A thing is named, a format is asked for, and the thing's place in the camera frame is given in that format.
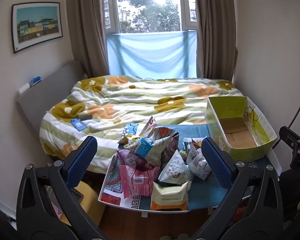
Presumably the blue phone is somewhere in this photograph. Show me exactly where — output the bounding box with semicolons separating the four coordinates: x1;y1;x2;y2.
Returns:
70;118;87;132

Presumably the floral striped blanket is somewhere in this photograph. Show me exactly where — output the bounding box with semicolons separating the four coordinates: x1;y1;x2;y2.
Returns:
39;75;243;173

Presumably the window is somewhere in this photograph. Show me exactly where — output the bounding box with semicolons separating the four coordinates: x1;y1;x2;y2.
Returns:
102;0;198;34

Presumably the grey bed headboard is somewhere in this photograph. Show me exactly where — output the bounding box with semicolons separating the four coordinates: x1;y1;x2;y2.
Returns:
16;60;87;160

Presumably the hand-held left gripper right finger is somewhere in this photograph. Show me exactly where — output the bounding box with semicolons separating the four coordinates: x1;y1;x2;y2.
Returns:
192;137;284;240

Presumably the light blue window cloth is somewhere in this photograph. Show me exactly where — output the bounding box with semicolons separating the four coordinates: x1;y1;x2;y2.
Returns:
106;29;198;79

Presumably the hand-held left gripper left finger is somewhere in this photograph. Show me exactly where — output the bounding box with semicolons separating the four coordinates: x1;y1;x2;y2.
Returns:
16;135;108;240

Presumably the yellow storage box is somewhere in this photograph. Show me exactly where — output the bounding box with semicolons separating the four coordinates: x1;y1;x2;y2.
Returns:
74;181;105;227

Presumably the blue table mat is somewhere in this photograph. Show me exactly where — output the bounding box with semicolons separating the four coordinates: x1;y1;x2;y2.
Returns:
125;124;240;210

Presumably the patterned tray table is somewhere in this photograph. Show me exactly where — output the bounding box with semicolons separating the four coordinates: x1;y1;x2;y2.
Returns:
98;122;275;215

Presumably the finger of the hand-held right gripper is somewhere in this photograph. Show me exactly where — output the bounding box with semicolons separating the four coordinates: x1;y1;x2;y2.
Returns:
279;126;300;153

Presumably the pile of snack packets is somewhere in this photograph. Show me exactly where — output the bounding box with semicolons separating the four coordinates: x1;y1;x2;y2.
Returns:
116;116;213;212

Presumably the framed houses picture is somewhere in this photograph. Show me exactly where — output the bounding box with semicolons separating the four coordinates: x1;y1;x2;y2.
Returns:
11;2;63;54

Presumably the beige curtain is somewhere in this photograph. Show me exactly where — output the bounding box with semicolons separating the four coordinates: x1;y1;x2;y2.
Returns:
194;0;238;83
65;0;110;79

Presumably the green cardboard box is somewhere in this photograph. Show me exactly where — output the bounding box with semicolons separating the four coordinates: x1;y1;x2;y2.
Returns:
205;96;277;162

